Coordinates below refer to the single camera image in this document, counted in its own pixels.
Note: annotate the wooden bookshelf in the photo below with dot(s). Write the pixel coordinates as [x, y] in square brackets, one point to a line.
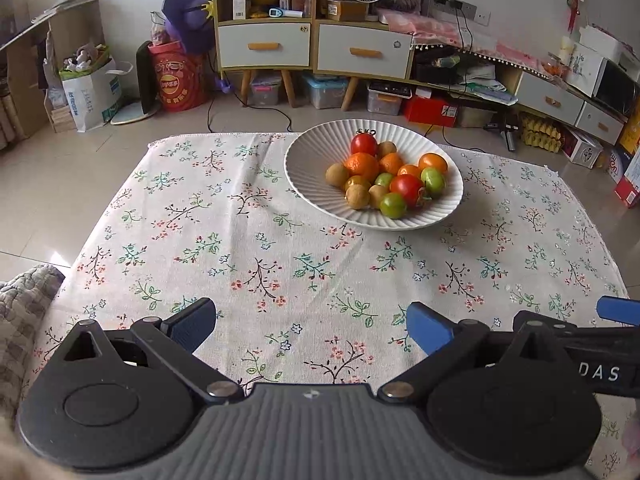
[75, 25]

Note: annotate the tangerine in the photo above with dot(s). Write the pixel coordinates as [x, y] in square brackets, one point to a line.
[391, 163]
[361, 166]

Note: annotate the floral tablecloth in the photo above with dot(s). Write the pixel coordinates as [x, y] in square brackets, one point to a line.
[200, 210]

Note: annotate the pink cloth with tassels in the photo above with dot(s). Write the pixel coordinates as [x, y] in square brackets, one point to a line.
[430, 27]

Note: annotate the stuffed toys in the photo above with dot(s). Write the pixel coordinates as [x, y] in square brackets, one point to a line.
[82, 57]

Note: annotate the purple plush toy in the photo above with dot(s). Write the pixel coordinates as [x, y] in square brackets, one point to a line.
[182, 10]

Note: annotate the yellow egg cartons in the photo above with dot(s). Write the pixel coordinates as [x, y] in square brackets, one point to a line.
[540, 132]

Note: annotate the low wooden cabinet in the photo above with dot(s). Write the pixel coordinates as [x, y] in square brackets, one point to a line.
[507, 77]

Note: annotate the green jujube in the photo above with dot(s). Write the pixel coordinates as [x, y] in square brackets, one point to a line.
[384, 180]
[393, 205]
[433, 181]

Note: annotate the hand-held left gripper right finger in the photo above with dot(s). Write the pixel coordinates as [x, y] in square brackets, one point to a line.
[427, 325]

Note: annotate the white illustrated box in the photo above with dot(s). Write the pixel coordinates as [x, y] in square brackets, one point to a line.
[582, 65]

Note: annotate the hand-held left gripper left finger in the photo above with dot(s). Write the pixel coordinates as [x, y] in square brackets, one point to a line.
[192, 325]

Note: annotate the wall power sockets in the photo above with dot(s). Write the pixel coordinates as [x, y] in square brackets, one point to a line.
[465, 10]

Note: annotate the grey knit cushion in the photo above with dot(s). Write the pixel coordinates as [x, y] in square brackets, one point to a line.
[25, 320]

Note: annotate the clear plastic storage box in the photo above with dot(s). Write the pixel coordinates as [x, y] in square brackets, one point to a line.
[387, 102]
[325, 92]
[265, 91]

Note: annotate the glass jar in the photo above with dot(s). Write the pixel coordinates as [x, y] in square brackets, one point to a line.
[555, 67]

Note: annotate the red tomato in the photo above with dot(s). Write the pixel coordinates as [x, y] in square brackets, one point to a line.
[363, 144]
[407, 190]

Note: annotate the white blue thermometer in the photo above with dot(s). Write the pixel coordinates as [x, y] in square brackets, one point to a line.
[280, 11]

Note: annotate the flat clear plastic box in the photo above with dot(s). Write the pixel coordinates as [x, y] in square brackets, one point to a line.
[475, 116]

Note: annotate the red box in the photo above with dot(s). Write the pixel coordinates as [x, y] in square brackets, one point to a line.
[425, 110]

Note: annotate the white paper bag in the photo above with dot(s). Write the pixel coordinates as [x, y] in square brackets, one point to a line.
[90, 95]

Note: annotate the white ribbed plate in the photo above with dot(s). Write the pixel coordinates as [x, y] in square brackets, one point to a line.
[310, 160]

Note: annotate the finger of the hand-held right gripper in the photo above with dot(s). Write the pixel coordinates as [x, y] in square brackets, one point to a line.
[605, 340]
[620, 310]

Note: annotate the red printed bucket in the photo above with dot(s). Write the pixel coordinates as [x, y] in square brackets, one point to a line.
[177, 85]

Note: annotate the orange cherry tomato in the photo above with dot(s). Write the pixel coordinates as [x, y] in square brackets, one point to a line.
[433, 162]
[409, 171]

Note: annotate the cardboard box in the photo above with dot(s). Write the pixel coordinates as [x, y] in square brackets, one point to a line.
[347, 10]

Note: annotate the red white carton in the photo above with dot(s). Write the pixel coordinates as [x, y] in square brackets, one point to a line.
[627, 180]

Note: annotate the black microwave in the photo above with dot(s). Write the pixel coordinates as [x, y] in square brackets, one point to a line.
[612, 85]

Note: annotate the brown longan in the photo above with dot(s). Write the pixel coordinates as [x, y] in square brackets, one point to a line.
[337, 174]
[386, 149]
[357, 196]
[377, 195]

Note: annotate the tall wooden shelf cabinet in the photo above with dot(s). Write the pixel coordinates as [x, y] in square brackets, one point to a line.
[314, 45]

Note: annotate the pile of papers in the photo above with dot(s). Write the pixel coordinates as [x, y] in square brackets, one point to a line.
[480, 85]

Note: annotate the black panel on round base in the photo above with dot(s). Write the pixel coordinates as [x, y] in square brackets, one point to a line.
[145, 75]

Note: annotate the white patterned box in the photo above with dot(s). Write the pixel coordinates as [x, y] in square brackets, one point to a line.
[582, 147]

